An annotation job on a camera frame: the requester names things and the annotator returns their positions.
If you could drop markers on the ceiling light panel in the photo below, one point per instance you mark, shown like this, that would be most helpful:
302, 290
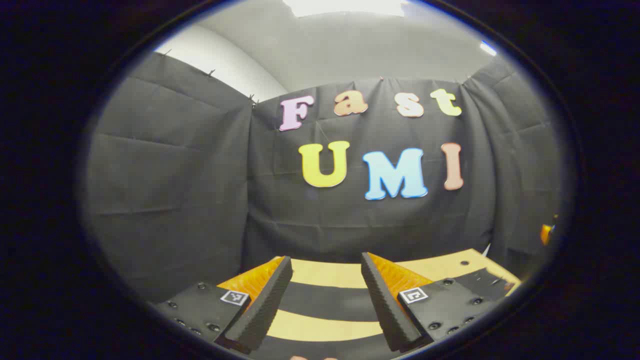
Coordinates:
345, 6

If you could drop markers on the small white strip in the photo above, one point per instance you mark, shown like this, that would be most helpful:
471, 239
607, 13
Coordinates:
486, 251

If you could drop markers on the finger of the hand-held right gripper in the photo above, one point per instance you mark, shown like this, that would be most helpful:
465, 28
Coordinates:
546, 233

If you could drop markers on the black backdrop cloth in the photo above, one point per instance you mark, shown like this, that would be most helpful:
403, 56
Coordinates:
175, 175

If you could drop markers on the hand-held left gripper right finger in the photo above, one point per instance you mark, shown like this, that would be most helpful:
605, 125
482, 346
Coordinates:
382, 300

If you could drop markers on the dark grey jeans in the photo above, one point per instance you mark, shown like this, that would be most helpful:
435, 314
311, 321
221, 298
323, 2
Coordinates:
325, 301

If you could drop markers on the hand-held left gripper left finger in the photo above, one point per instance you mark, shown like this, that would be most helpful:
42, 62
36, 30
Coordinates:
267, 305

